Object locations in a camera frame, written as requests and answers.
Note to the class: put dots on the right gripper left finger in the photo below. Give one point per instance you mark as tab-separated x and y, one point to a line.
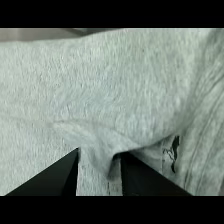
56	180

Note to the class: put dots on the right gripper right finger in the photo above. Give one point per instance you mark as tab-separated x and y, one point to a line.
143	178

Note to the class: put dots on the grey T-shirt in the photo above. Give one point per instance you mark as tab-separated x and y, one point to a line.
110	86

